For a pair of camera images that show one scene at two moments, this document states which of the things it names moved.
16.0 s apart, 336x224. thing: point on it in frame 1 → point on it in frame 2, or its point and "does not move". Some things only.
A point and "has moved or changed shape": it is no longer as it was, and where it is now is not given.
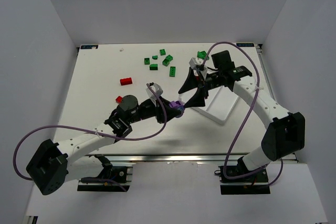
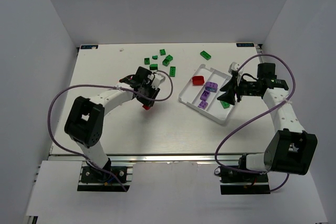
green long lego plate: [203, 54] does not move
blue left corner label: [89, 46] does not move
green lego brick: [147, 61] does not move
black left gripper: [161, 111] → [149, 96]
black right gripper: [205, 85] → [236, 88]
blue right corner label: [245, 44] does not move
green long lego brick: [172, 71] does not move
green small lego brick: [162, 52] does not move
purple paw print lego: [178, 104] has moved or changed shape
